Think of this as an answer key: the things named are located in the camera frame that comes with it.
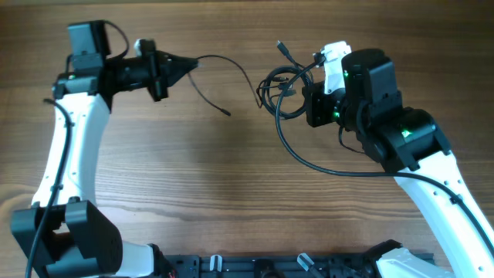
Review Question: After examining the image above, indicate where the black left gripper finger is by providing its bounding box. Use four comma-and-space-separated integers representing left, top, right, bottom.
167, 54, 198, 72
167, 63, 197, 87

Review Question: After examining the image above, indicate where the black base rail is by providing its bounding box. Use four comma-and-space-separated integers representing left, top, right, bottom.
165, 253, 380, 278

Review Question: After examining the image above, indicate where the thick black cable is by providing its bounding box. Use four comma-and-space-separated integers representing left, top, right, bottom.
256, 40, 314, 120

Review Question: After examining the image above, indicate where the thin black usb cable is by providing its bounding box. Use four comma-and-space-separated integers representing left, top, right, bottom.
186, 54, 298, 117

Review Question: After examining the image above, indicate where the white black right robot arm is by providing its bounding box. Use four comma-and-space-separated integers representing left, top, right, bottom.
304, 46, 493, 277

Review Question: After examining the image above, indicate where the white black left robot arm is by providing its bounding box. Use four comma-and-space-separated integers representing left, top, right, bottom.
10, 20, 198, 277

